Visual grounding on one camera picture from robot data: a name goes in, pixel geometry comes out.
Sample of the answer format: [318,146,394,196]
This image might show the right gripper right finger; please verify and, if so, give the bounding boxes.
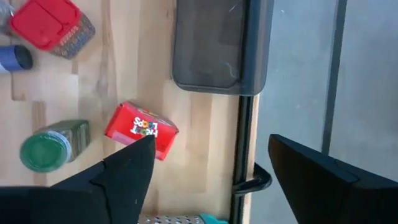
[267,133,398,224]

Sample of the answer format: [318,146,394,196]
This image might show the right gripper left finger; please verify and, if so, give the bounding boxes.
[0,134,157,224]

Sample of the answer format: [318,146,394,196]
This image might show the green-lidded spice jar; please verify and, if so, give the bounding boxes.
[19,119,91,174]

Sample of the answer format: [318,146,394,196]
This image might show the red Froot Loops cereal box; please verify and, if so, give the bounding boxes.
[103,100,180,162]

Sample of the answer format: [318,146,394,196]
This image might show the red-lidded spice tin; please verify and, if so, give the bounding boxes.
[8,0,96,60]

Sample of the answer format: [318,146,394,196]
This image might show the black table clamp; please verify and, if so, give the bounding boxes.
[232,162,273,197]

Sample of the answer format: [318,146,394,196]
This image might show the teal-framed metal box grater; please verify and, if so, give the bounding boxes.
[137,213,229,224]

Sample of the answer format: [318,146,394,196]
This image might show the purple icing bottle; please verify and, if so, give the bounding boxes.
[0,44,34,75]

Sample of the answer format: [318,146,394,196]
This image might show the dark grey plastic bin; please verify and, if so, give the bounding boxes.
[170,0,275,96]

